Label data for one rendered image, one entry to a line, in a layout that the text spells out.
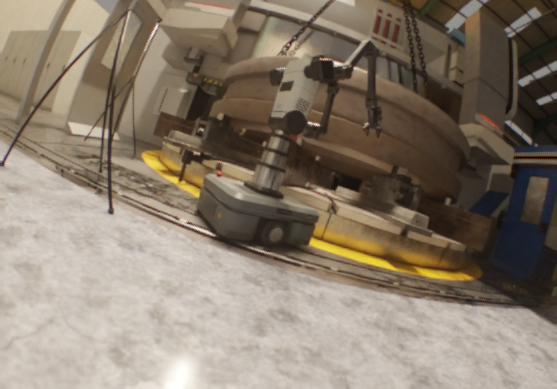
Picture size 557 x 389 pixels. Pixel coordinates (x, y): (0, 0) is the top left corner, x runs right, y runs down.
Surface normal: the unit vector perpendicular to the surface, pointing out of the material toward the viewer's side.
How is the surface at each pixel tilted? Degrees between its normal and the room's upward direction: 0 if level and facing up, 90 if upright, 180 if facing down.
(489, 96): 90
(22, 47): 90
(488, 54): 90
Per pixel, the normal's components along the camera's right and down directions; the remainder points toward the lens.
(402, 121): 0.07, 0.07
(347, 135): -0.17, 0.00
